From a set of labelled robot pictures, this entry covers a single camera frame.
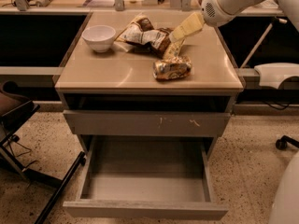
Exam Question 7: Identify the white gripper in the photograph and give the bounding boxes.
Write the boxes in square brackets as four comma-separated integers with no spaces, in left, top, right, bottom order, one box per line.
[169,0,233,43]

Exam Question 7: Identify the crushed orange soda can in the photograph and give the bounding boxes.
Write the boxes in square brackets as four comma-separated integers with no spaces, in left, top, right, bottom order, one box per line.
[153,56,192,80]

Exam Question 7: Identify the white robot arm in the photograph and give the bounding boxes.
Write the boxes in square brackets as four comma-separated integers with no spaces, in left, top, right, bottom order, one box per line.
[197,0,299,224]

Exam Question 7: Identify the grey drawer cabinet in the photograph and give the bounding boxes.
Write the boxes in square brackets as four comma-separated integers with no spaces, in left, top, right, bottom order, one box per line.
[53,10,246,161]

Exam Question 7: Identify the grey closed drawer front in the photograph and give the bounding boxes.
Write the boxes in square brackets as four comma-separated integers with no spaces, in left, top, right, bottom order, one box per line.
[64,110,231,137]

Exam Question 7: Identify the open grey lower drawer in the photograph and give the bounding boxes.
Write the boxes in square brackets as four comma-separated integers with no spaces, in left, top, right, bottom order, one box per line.
[64,136,228,220]

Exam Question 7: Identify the brown chip bag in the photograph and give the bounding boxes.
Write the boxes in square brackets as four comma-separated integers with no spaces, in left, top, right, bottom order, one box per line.
[116,14,184,59]

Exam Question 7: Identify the white chair armrest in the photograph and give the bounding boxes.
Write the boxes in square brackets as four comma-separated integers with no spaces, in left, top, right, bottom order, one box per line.
[254,63,299,89]

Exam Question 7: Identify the white ceramic bowl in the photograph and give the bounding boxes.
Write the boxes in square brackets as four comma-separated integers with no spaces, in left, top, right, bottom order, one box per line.
[81,25,116,53]

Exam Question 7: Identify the black chair wheel base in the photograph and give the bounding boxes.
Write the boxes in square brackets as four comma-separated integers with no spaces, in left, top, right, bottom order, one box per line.
[276,135,299,150]

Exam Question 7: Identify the black office chair left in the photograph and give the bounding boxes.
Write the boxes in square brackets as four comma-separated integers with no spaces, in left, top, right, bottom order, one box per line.
[0,80,87,224]

